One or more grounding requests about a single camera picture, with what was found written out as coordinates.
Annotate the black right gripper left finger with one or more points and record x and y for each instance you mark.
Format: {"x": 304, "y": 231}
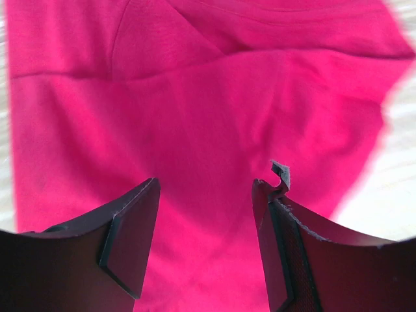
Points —
{"x": 95, "y": 262}

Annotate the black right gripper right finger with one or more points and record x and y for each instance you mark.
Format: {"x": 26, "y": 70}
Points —
{"x": 313, "y": 264}

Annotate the red polo shirt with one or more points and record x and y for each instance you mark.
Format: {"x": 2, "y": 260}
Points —
{"x": 202, "y": 95}

